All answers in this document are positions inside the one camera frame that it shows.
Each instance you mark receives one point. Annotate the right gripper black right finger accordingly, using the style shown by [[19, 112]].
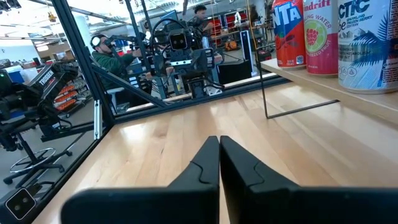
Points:
[[280, 205]]

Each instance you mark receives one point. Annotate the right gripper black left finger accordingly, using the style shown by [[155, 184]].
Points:
[[174, 205]]

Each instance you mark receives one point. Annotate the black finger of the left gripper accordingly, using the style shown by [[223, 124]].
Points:
[[193, 87], [202, 87]]

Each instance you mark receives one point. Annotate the red Fanta can blue logo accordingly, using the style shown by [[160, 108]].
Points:
[[289, 37]]

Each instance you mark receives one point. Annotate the pink and white Spindrift can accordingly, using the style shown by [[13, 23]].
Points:
[[321, 40]]

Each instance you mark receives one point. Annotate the tall white Celsius can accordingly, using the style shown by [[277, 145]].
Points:
[[367, 46]]

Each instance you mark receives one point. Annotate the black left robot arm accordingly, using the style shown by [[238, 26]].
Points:
[[194, 43]]

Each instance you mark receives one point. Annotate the wooden shelf with black legs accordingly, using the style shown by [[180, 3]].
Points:
[[326, 84]]

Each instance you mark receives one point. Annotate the black computer tower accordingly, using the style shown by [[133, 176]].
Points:
[[234, 71]]

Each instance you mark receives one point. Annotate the dark computer monitor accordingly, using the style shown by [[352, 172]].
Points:
[[169, 15]]

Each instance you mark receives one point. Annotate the person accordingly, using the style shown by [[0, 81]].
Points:
[[107, 62], [200, 14]]

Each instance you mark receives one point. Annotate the red tool cabinet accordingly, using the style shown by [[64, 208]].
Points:
[[234, 18]]

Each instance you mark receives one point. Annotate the white headset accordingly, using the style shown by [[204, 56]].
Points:
[[95, 40]]

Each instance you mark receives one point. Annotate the rack with orange bins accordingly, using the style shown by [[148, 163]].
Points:
[[65, 96]]

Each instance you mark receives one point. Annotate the brown cardboard box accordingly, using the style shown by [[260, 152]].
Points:
[[60, 54]]

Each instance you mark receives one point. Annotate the blue bin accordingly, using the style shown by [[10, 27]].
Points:
[[15, 76]]

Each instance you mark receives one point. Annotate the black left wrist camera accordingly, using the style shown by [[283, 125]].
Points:
[[178, 41]]

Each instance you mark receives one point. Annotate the silver frame bracket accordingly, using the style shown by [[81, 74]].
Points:
[[98, 119]]

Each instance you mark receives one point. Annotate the black aluminium table frame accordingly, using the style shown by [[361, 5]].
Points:
[[82, 59]]

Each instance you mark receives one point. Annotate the black table-level camera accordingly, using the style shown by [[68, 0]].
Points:
[[20, 203]]

